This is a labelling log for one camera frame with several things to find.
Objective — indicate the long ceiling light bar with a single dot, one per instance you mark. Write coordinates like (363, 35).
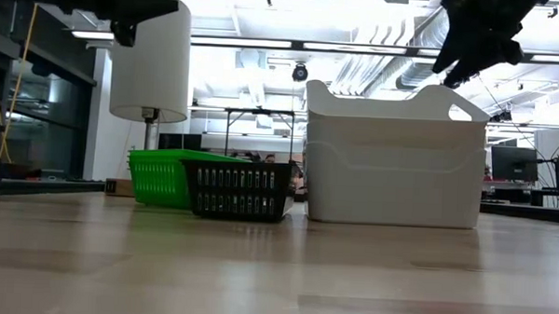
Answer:
(91, 35)
(241, 42)

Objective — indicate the black slotted plastic basket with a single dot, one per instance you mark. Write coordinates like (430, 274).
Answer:
(236, 193)

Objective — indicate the hanging round black camera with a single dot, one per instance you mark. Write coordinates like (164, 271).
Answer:
(299, 73)

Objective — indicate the black computer monitor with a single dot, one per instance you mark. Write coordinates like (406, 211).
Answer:
(513, 164)

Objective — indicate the small black ceiling fixture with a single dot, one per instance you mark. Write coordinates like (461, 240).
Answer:
(501, 115)

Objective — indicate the black background table frame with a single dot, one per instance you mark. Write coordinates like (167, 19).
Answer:
(260, 111)

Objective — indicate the person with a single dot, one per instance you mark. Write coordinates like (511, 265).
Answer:
(270, 158)

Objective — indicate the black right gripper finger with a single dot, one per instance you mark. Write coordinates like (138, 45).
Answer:
(459, 70)
(446, 53)

